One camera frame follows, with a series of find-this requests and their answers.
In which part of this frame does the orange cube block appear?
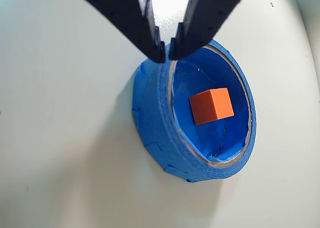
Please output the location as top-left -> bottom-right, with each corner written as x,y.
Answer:
188,87 -> 235,126

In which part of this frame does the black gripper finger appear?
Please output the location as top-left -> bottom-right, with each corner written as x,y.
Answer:
68,0 -> 167,64
168,0 -> 274,62

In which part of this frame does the blue tape roll bin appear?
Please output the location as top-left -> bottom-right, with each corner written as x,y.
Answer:
131,39 -> 258,185

